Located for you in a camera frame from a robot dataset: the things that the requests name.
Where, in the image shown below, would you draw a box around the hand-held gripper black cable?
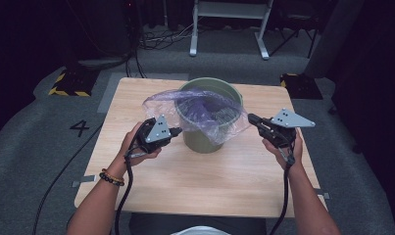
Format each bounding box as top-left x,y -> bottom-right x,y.
114,146 -> 147,235
269,146 -> 297,235

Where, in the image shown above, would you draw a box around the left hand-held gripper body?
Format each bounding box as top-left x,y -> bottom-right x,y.
133,114 -> 178,155

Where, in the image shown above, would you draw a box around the person's dark pants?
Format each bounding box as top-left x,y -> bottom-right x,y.
128,211 -> 269,235

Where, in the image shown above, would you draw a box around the green plastic bin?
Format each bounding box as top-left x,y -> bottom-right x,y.
173,76 -> 244,155

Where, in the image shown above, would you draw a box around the black folding chair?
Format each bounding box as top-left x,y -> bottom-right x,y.
268,0 -> 321,60

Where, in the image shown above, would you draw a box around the purple plastic bag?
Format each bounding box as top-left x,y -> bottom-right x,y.
141,87 -> 252,147

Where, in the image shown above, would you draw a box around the grey pillar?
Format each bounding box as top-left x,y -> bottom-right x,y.
303,0 -> 367,79

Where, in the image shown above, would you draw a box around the thin black floor cable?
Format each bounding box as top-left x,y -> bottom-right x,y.
31,121 -> 105,235

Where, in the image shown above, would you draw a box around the bundle of floor cables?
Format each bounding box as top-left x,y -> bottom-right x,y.
136,22 -> 200,52

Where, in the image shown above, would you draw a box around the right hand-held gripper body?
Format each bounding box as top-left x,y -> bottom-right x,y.
257,108 -> 317,150

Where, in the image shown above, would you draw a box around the person's right hand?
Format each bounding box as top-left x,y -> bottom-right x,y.
261,128 -> 305,171

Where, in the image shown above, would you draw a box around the grey tape strip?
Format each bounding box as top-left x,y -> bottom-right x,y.
314,188 -> 331,201
71,174 -> 98,189

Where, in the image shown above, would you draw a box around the dark bead bracelet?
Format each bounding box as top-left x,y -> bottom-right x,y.
98,171 -> 125,188

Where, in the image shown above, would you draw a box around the left hand-held gripper black cable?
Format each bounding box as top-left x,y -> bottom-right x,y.
114,146 -> 147,235

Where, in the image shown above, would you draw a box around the yellow black striped base plate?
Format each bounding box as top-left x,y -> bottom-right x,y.
48,67 -> 100,98
279,72 -> 324,101

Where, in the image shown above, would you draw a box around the person's left hand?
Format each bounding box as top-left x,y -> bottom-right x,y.
119,120 -> 163,167

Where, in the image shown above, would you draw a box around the white metal stand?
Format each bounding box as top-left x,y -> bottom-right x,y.
188,0 -> 275,61

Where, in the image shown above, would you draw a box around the orange bead bracelet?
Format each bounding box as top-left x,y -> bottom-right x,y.
101,167 -> 125,184

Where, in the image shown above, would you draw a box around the right hand-held gripper black cable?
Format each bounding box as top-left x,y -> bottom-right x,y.
269,146 -> 297,235

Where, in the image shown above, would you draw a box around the person's white shirt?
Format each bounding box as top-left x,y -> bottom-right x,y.
170,225 -> 232,235

